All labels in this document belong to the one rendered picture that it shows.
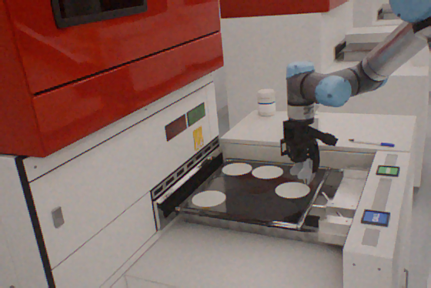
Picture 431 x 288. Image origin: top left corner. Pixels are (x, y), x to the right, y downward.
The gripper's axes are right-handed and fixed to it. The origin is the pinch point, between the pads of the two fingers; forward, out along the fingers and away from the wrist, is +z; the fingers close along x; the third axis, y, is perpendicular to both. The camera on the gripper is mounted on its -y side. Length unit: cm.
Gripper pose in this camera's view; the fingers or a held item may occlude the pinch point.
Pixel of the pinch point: (309, 179)
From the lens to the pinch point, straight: 137.0
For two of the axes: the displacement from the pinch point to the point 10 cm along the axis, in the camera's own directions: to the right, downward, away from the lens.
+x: 4.7, 2.7, -8.4
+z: 0.9, 9.3, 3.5
